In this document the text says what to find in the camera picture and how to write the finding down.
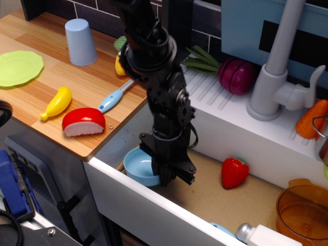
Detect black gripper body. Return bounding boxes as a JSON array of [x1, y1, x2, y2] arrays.
[[139, 129, 197, 185]]

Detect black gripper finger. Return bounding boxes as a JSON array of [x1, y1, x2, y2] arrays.
[[151, 158, 164, 176], [159, 167, 177, 187]]

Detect light blue plastic bowl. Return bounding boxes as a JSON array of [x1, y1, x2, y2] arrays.
[[124, 148, 160, 187]]

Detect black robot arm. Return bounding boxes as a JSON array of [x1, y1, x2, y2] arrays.
[[111, 1, 196, 186]]

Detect red toy strawberry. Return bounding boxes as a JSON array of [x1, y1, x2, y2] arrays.
[[221, 158, 249, 189]]

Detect white toy sink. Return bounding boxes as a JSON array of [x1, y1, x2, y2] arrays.
[[85, 68, 327, 245]]

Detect blue grey slotted spoon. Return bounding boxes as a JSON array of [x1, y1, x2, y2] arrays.
[[97, 79, 134, 114]]

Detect red white toy sushi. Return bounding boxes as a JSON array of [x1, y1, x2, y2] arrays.
[[61, 108, 106, 137]]

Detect green toy leaves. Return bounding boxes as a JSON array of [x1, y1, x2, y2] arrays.
[[181, 45, 221, 74]]

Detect yellow toy corn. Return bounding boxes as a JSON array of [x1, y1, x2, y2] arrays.
[[115, 55, 126, 76]]

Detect purple toy onion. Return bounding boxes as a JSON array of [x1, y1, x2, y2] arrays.
[[218, 57, 257, 95]]

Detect white bottle with silver cap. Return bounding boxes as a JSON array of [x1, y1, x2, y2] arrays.
[[236, 223, 302, 246]]

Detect yellow toy banana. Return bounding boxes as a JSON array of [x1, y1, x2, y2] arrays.
[[39, 87, 72, 121]]

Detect grey toy faucet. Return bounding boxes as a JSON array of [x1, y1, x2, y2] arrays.
[[247, 1, 326, 121]]

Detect green toy bitter gourd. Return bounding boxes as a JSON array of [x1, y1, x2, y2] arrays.
[[114, 36, 127, 51]]

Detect light blue plastic cup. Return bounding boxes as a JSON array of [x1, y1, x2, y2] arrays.
[[65, 18, 98, 66]]

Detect orange transparent pot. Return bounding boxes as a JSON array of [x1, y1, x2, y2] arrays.
[[276, 179, 327, 245]]

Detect blue object at left edge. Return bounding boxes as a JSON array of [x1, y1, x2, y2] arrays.
[[1, 150, 36, 221]]

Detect orange toy carrot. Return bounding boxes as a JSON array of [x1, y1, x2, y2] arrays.
[[296, 99, 327, 139]]

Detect silver metal pot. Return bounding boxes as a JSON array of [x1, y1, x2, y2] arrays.
[[312, 115, 327, 166]]

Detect light green plastic plate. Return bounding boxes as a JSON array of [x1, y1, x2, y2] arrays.
[[1, 51, 44, 87]]

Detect light blue utensil handle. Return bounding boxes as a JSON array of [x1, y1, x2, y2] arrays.
[[210, 222, 237, 239]]

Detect black cable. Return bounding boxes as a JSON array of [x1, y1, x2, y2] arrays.
[[0, 209, 24, 246]]

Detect black hose at left edge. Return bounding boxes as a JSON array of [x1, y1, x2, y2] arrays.
[[0, 100, 13, 128]]

